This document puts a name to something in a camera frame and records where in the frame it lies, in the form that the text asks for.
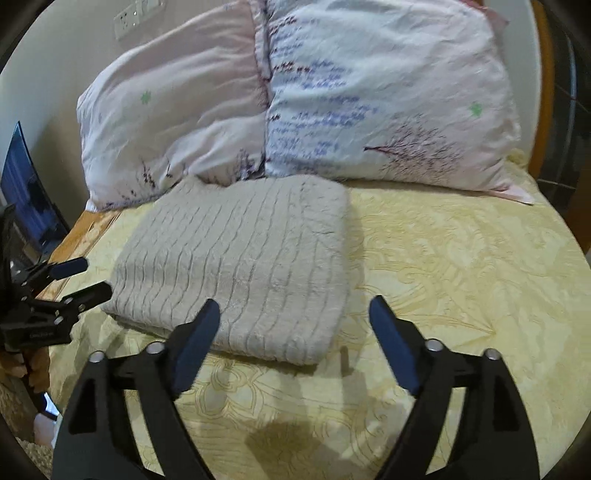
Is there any yellow patterned bed sheet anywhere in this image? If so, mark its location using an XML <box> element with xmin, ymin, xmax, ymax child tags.
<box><xmin>48</xmin><ymin>150</ymin><xmax>591</xmax><ymax>480</ymax></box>

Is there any tree print pillow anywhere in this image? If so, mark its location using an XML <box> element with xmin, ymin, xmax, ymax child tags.
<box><xmin>249</xmin><ymin>0</ymin><xmax>536</xmax><ymax>204</ymax></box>

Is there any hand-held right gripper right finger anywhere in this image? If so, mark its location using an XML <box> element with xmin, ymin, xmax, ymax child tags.
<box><xmin>369</xmin><ymin>295</ymin><xmax>540</xmax><ymax>480</ymax></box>

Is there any white wall socket plate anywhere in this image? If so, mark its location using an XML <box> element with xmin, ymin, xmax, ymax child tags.
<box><xmin>113</xmin><ymin>7</ymin><xmax>140</xmax><ymax>41</ymax></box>

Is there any wooden bed side rail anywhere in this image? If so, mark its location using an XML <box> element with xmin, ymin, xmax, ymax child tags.
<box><xmin>47</xmin><ymin>210</ymin><xmax>122</xmax><ymax>269</ymax></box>

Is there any pink floral pillow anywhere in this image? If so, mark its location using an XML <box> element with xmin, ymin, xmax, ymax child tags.
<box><xmin>76</xmin><ymin>0</ymin><xmax>271</xmax><ymax>210</ymax></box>

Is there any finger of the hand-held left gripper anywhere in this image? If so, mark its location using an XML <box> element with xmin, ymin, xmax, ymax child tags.
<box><xmin>25</xmin><ymin>257</ymin><xmax>88</xmax><ymax>289</ymax></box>
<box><xmin>28</xmin><ymin>281</ymin><xmax>112</xmax><ymax>325</ymax></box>

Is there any dark flat screen monitor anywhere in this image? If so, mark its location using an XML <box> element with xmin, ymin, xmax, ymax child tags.
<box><xmin>0</xmin><ymin>121</ymin><xmax>70</xmax><ymax>254</ymax></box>

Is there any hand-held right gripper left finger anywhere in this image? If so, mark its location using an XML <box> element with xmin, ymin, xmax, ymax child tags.
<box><xmin>52</xmin><ymin>299</ymin><xmax>221</xmax><ymax>480</ymax></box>

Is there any dark furniture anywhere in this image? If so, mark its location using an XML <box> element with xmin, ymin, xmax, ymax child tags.
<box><xmin>538</xmin><ymin>0</ymin><xmax>591</xmax><ymax>259</ymax></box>

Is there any person's left hand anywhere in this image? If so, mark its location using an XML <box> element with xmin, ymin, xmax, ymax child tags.
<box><xmin>0</xmin><ymin>352</ymin><xmax>49</xmax><ymax>393</ymax></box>

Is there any grey knitted sweater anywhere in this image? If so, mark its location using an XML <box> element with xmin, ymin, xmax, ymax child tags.
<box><xmin>100</xmin><ymin>175</ymin><xmax>354</xmax><ymax>366</ymax></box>

